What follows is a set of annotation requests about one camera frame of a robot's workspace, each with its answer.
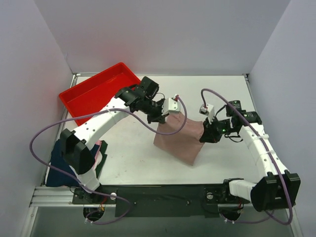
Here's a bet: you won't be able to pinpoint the red plastic tray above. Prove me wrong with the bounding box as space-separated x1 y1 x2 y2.
59 62 140 117

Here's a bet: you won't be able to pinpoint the aluminium front rail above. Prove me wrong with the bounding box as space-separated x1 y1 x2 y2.
31 184 250 207

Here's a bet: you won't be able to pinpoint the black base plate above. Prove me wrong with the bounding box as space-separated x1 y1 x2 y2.
72 184 249 218

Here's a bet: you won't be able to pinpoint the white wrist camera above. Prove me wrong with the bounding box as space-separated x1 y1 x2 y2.
199 104 215 124
161 95 181 116

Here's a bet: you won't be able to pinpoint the pink t shirt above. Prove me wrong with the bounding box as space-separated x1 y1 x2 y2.
154 113 204 165

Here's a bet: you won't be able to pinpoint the navy folded t shirt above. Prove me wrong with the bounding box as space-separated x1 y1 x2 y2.
45 140 79 188

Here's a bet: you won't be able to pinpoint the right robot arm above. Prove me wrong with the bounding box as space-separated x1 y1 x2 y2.
199 100 301 212

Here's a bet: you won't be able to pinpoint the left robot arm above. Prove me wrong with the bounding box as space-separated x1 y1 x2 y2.
59 77 179 203

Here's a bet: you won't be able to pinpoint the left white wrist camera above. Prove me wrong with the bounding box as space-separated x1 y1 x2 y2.
161 95 181 116

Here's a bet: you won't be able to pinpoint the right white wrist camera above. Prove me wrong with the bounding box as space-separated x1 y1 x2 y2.
199 104 215 124

